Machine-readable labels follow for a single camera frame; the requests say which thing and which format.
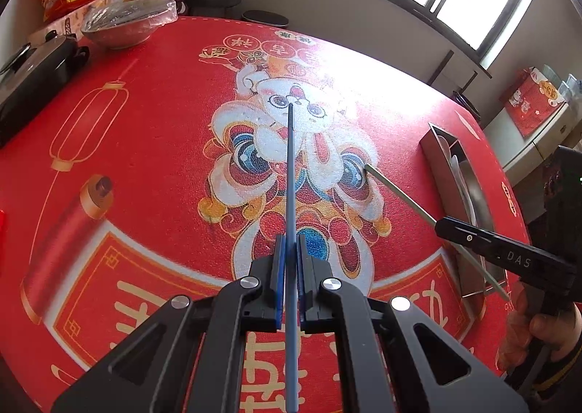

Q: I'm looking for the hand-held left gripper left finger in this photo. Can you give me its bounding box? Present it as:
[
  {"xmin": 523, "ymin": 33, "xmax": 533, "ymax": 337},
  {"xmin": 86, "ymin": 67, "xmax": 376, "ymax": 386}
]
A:
[{"xmin": 50, "ymin": 236, "xmax": 289, "ymax": 413}]

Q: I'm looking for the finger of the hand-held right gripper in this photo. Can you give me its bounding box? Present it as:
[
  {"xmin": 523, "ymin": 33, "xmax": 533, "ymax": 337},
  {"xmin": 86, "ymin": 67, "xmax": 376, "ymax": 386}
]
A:
[{"xmin": 434, "ymin": 217, "xmax": 498, "ymax": 266}]

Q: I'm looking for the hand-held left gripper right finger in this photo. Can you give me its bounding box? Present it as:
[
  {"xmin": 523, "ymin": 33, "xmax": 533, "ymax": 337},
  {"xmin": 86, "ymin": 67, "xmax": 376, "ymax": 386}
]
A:
[{"xmin": 295, "ymin": 235, "xmax": 530, "ymax": 413}]

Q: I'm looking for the green chopstick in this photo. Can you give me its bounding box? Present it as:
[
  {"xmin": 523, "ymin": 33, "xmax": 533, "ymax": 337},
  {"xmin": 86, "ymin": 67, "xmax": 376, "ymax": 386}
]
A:
[{"xmin": 364, "ymin": 163, "xmax": 510, "ymax": 302}]

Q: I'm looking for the metal utensil box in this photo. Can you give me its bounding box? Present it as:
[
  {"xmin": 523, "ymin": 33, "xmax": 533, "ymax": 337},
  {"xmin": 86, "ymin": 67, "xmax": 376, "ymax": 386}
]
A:
[{"xmin": 420, "ymin": 122, "xmax": 507, "ymax": 300}]

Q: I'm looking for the blue chopstick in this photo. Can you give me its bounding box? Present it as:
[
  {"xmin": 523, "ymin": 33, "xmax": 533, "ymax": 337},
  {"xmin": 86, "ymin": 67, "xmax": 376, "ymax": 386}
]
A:
[{"xmin": 286, "ymin": 103, "xmax": 301, "ymax": 413}]

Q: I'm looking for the person's right hand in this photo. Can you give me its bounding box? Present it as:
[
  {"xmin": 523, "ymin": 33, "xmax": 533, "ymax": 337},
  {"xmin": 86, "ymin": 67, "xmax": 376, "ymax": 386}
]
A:
[{"xmin": 495, "ymin": 292, "xmax": 582, "ymax": 370}]

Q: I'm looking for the white fridge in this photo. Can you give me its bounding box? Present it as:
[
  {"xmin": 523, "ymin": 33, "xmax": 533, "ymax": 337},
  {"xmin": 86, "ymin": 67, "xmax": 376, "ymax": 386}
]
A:
[{"xmin": 482, "ymin": 101, "xmax": 582, "ymax": 187}]

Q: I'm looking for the red printed cloth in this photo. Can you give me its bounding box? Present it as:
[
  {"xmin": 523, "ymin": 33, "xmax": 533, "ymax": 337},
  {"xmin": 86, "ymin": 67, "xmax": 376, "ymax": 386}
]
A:
[{"xmin": 499, "ymin": 67, "xmax": 567, "ymax": 137}]

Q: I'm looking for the clear plastic container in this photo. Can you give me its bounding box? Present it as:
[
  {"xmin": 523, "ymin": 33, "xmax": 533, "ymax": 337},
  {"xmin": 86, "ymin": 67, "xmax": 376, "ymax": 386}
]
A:
[{"xmin": 543, "ymin": 65, "xmax": 582, "ymax": 100}]

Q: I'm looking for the red printed table mat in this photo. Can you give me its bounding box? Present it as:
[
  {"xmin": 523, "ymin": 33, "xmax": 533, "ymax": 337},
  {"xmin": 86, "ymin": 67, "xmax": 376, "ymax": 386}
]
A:
[{"xmin": 0, "ymin": 15, "xmax": 533, "ymax": 413}]

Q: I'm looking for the black air fryer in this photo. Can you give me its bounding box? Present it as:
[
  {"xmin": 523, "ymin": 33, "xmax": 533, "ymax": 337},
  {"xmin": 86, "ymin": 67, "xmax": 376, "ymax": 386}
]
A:
[{"xmin": 242, "ymin": 9, "xmax": 292, "ymax": 28}]

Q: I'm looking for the bowl covered with plastic wrap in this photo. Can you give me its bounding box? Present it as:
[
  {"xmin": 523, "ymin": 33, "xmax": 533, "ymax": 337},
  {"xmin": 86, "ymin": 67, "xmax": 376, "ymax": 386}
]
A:
[{"xmin": 81, "ymin": 0, "xmax": 178, "ymax": 50}]

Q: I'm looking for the black electric pot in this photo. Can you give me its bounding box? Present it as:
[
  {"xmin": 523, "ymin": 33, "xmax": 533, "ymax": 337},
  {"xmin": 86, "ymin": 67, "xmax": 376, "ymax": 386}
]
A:
[{"xmin": 0, "ymin": 29, "xmax": 91, "ymax": 148}]

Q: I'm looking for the yellow snack box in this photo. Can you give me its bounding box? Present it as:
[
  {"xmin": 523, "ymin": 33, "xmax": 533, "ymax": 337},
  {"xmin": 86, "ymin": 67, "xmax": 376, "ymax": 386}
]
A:
[{"xmin": 48, "ymin": 0, "xmax": 114, "ymax": 39}]

